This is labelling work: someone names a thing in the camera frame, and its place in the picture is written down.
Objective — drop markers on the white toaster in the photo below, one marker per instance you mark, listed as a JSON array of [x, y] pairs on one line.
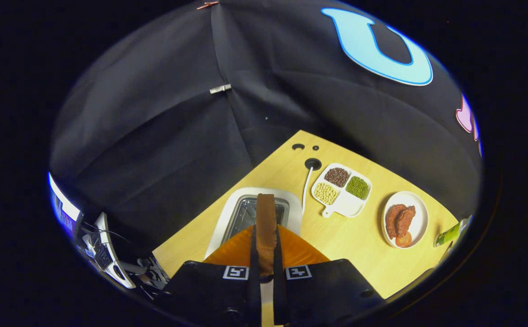
[[245, 213]]

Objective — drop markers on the pink clip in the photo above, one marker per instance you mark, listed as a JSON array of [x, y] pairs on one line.
[[207, 5]]

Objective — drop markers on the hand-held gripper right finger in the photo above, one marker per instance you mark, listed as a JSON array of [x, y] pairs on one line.
[[279, 295]]

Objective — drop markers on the orange tomato slice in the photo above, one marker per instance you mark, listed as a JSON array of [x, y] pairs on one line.
[[403, 240]]

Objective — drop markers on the pile of green beans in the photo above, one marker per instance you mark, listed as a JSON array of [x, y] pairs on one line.
[[357, 187]]

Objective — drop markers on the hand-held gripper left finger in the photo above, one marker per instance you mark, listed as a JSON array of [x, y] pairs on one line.
[[254, 295]]

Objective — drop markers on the pile of brown beans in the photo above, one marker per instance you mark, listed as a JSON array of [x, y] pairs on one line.
[[337, 177]]

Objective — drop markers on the toasted bread slice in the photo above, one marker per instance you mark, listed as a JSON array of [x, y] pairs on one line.
[[266, 227]]

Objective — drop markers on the lit computer screen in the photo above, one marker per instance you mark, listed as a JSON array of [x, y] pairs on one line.
[[64, 209]]

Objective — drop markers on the brown meat patty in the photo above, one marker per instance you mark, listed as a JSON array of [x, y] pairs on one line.
[[392, 220], [407, 218]]

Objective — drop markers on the white divided dish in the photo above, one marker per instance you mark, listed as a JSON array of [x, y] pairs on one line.
[[347, 207]]

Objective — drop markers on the pile of yellow beans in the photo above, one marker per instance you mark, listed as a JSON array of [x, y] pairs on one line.
[[326, 193]]

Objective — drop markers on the white round plate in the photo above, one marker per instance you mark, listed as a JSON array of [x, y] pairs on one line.
[[420, 218]]

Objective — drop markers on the green label plastic bottle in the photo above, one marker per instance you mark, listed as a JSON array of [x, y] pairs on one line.
[[450, 235]]

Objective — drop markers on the silver clip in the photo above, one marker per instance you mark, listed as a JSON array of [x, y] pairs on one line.
[[220, 88]]

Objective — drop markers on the white framed device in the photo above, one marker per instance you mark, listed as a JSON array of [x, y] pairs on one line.
[[109, 259]]

